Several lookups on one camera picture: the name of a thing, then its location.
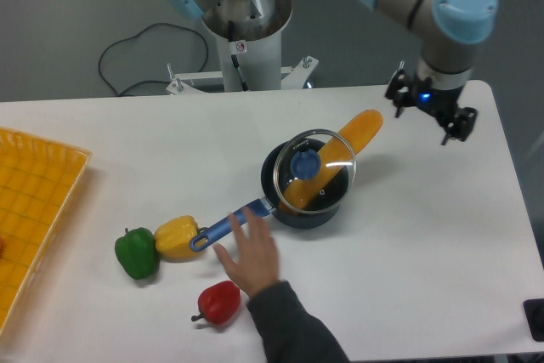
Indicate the black device at table edge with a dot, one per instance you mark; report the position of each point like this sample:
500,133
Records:
534,310

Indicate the grey sleeved forearm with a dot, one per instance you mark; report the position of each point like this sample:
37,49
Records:
289,333

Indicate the yellow plastic basket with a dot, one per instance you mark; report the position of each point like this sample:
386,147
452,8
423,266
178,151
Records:
38,178

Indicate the red bell pepper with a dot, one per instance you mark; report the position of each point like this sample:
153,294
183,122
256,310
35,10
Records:
218,303

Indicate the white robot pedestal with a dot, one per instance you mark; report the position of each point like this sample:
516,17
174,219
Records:
248,38

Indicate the green bell pepper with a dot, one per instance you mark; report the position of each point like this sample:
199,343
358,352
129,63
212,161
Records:
136,252

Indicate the glass pot lid blue knob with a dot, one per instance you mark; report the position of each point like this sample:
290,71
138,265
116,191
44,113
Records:
314,167

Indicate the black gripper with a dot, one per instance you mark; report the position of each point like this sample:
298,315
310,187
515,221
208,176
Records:
442,104

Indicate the dark blue saucepan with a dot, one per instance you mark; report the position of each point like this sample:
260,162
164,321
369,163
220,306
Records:
305,179

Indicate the long yellow squash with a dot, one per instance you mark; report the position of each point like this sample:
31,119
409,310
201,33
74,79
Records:
361,129

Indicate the person's hand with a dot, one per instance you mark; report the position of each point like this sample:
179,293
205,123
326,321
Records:
258,265

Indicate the yellow bell pepper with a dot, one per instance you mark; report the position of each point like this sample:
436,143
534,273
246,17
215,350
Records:
173,238

